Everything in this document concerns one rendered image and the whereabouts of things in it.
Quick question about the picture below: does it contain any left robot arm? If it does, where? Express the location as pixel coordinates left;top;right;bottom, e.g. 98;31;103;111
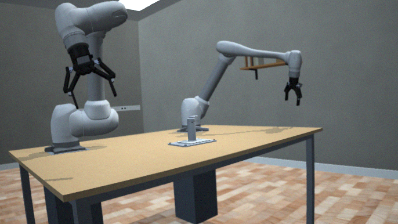
177;41;302;132

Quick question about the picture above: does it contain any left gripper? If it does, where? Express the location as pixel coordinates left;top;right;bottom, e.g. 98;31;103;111
284;77;302;106

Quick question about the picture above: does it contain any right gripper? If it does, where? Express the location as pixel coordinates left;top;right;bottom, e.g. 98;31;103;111
63;45;117;109

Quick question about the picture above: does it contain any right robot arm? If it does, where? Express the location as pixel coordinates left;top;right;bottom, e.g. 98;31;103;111
44;1;128;154

